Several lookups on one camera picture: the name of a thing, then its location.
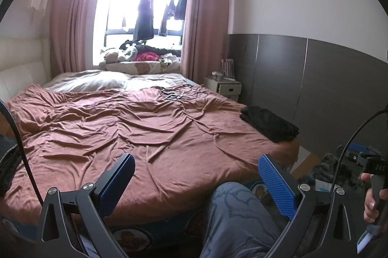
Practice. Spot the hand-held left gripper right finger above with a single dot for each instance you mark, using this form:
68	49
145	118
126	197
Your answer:
277	185

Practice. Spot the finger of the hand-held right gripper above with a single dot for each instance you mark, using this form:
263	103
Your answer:
360	154

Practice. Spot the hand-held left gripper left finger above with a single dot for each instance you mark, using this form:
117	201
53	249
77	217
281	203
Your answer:
118	182

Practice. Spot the person's right hand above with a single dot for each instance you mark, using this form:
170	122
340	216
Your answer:
369	206

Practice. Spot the white blue bag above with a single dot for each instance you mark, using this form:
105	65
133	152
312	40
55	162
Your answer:
322	185

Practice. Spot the person's left leg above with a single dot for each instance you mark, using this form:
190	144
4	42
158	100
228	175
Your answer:
236	215

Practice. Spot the grey wardrobe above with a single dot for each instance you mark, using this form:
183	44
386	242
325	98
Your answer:
333	88

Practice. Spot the small black device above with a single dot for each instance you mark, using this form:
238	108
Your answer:
171	96

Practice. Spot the grey pillow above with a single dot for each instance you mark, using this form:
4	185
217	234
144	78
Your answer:
157	80
88	82

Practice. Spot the white nightstand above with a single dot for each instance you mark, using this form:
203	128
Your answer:
229	91

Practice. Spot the dark cloth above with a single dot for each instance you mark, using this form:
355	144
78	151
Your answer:
9	167

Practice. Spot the white power strip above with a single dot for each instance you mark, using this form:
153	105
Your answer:
232	80

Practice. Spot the bear print cushion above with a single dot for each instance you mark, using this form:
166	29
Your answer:
142	67

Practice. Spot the pink white rack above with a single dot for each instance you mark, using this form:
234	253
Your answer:
228	68

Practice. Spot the beige plush toy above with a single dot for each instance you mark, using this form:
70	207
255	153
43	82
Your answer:
110	55

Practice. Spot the red cloth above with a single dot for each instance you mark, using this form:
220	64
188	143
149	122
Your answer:
147	57

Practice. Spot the white plush toy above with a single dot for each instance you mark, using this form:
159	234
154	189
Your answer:
129	53

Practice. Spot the white patterned cloth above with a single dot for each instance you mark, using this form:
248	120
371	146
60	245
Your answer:
169	59

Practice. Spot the black garment pile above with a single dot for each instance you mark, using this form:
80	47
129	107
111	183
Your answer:
163	51

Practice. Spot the cream padded headboard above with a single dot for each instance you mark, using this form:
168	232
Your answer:
24	76

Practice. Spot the hanging dark coat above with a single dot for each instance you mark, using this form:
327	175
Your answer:
145	21

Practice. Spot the hanging dark trousers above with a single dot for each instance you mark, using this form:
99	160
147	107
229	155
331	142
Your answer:
165	24

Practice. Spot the bright window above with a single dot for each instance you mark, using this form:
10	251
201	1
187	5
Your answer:
121	9

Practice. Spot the hanging dark shirt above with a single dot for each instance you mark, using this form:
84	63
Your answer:
182	6

